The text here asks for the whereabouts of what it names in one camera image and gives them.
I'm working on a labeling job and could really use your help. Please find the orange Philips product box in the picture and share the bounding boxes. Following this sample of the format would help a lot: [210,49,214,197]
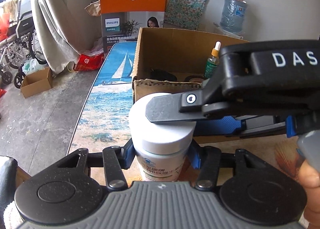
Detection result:
[100,0,170,54]

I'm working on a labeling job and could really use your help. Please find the brown cardboard box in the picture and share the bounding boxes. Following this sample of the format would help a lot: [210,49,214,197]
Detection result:
[132,28,246,102]

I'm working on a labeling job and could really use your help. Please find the folded wheelchair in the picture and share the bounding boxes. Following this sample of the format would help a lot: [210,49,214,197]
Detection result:
[1,0,47,89]

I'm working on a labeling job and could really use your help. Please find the blue water jug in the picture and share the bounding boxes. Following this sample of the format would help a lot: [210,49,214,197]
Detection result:
[220,0,248,34]

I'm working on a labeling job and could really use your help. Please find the person's right hand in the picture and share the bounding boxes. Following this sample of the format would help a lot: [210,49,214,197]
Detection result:
[298,160,320,228]

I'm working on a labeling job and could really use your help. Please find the round tape roll in box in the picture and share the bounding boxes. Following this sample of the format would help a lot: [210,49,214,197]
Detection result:
[184,76,206,83]

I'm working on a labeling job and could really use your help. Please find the black round item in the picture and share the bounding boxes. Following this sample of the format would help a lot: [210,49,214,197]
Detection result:
[150,69,177,82]

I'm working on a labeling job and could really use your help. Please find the small cardboard box on floor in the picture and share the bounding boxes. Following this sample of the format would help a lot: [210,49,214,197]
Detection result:
[20,67,53,98]

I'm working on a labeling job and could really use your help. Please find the green dropper bottle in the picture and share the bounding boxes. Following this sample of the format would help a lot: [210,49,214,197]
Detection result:
[204,41,221,79]

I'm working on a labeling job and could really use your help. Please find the white supplement jar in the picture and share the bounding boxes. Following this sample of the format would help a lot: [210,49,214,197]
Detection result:
[129,93,196,181]

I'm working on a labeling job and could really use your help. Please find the red bag on floor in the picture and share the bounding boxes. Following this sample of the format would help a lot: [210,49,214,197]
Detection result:
[73,53,105,72]

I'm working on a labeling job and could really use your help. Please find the beige curtain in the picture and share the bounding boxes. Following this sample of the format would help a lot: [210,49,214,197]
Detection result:
[31,0,101,74]

